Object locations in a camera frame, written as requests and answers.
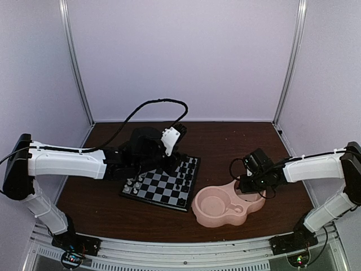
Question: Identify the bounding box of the black and white chessboard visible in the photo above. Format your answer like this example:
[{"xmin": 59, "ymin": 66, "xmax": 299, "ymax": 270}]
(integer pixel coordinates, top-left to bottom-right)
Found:
[{"xmin": 120, "ymin": 156, "xmax": 201, "ymax": 212}]

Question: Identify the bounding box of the pink double pet bowl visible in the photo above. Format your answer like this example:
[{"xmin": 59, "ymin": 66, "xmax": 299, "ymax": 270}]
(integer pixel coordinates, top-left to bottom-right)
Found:
[{"xmin": 192, "ymin": 180, "xmax": 266, "ymax": 228}]

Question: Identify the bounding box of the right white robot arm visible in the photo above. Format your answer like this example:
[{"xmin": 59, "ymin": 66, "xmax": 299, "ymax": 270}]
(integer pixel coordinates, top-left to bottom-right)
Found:
[{"xmin": 238, "ymin": 142, "xmax": 360, "ymax": 250}]

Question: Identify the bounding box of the left aluminium frame post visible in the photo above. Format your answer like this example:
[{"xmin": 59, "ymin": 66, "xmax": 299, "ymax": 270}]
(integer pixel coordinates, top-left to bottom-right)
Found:
[{"xmin": 59, "ymin": 0, "xmax": 95, "ymax": 126}]

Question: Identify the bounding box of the left black cable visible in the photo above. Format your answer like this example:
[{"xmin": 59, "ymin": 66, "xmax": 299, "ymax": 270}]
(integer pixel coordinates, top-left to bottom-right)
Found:
[{"xmin": 81, "ymin": 98, "xmax": 189, "ymax": 155}]

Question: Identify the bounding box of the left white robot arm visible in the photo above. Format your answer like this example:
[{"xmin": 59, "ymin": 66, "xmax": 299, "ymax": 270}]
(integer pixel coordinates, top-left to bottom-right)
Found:
[{"xmin": 2, "ymin": 126, "xmax": 184, "ymax": 251}]

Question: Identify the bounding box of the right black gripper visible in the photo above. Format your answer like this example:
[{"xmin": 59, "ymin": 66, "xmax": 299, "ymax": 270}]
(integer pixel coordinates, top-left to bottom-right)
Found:
[{"xmin": 239, "ymin": 172, "xmax": 268, "ymax": 194}]

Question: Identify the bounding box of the front aluminium rail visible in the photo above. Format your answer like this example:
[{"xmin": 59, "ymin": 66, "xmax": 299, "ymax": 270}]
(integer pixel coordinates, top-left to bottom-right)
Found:
[{"xmin": 20, "ymin": 223, "xmax": 350, "ymax": 270}]

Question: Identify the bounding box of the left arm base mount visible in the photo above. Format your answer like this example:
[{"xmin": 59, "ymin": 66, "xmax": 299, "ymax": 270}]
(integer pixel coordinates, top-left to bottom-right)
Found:
[{"xmin": 51, "ymin": 234, "xmax": 101, "ymax": 256}]

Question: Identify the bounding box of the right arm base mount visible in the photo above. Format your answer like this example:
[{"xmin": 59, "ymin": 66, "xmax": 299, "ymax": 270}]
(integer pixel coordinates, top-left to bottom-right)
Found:
[{"xmin": 269, "ymin": 233, "xmax": 318, "ymax": 255}]

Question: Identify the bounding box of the right aluminium frame post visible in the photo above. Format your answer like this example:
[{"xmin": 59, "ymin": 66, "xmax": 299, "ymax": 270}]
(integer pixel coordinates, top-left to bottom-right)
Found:
[{"xmin": 272, "ymin": 0, "xmax": 307, "ymax": 126}]

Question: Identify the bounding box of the aluminium frame post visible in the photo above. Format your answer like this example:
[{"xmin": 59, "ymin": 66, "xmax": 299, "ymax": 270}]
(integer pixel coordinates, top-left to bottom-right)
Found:
[
  {"xmin": 59, "ymin": 0, "xmax": 95, "ymax": 126},
  {"xmin": 272, "ymin": 0, "xmax": 307, "ymax": 126}
]

